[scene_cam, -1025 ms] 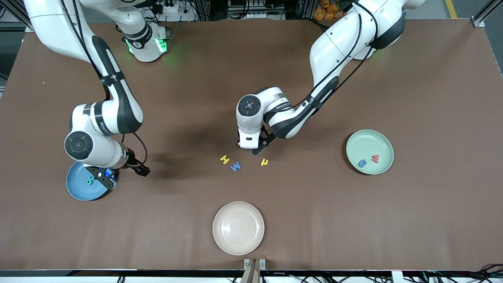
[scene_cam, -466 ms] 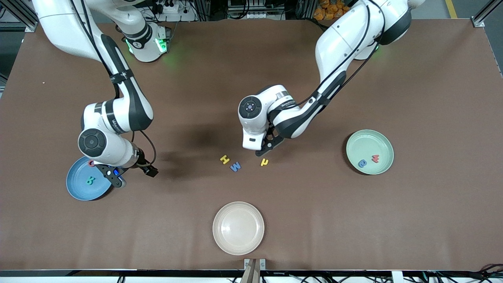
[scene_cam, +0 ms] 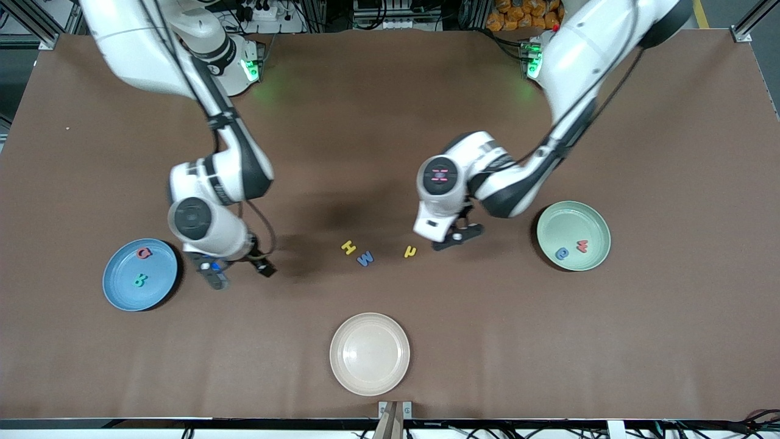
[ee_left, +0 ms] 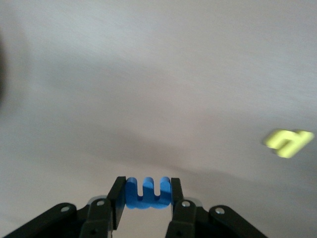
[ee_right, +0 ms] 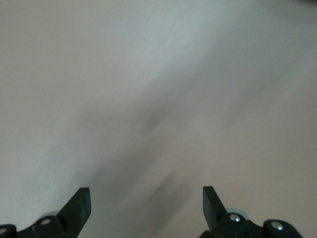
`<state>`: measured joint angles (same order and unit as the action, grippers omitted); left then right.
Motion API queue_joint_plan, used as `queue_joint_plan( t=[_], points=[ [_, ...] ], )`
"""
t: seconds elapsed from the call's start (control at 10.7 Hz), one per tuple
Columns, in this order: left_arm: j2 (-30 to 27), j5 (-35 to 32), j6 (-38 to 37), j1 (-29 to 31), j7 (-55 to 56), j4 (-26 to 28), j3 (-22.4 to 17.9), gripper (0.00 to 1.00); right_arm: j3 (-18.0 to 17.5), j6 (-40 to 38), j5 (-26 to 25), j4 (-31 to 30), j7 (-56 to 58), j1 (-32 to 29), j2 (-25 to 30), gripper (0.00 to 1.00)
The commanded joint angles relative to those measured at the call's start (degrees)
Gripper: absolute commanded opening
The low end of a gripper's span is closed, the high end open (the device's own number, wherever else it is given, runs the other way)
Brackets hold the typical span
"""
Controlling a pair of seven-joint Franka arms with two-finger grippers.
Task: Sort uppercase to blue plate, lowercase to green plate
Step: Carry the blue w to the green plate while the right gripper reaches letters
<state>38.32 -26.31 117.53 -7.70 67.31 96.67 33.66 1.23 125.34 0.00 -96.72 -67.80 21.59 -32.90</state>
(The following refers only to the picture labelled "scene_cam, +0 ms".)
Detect green round plate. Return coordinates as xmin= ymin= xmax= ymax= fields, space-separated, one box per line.
xmin=536 ymin=201 xmax=612 ymax=273

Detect cream white round plate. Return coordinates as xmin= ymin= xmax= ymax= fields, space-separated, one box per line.
xmin=330 ymin=312 xmax=411 ymax=398

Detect blue round plate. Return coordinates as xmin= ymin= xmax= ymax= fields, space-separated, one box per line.
xmin=102 ymin=238 xmax=179 ymax=313

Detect white power strip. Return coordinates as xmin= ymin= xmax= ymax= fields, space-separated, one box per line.
xmin=241 ymin=0 xmax=287 ymax=24
xmin=352 ymin=0 xmax=442 ymax=31

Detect orange packaged items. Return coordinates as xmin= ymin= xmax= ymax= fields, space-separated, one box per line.
xmin=486 ymin=0 xmax=564 ymax=32

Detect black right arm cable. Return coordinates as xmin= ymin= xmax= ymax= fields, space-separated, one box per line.
xmin=137 ymin=0 xmax=278 ymax=262

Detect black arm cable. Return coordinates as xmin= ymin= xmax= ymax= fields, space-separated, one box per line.
xmin=137 ymin=0 xmax=278 ymax=262
xmin=518 ymin=0 xmax=647 ymax=165

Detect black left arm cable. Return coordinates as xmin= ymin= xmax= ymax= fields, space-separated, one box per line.
xmin=518 ymin=0 xmax=647 ymax=165

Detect metal table edge bracket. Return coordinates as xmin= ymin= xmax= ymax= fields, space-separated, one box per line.
xmin=378 ymin=400 xmax=413 ymax=439

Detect aluminium frame profile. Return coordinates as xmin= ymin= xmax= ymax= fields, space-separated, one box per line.
xmin=731 ymin=0 xmax=780 ymax=43
xmin=0 ymin=0 xmax=83 ymax=51

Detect black cable bundle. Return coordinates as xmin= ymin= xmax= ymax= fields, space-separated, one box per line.
xmin=737 ymin=407 xmax=780 ymax=437

